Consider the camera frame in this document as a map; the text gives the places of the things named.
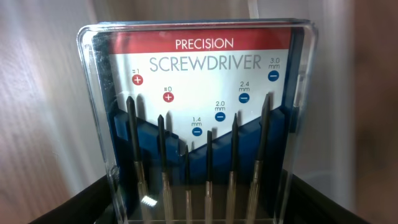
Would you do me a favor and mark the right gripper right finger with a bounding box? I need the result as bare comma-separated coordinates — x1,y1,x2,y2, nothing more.
284,175,369,224

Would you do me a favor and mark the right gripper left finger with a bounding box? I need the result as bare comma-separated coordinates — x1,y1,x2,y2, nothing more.
29,175,112,224

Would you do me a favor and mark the precision screwdriver set case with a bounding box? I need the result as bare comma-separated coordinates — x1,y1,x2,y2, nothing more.
76,18,318,223

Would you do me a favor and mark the clear plastic container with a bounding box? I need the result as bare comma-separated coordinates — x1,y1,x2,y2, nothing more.
1,0,356,223

